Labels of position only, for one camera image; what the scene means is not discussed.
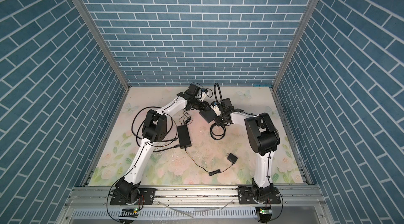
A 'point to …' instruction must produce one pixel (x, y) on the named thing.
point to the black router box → (208, 115)
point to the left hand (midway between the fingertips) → (209, 108)
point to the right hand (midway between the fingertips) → (215, 116)
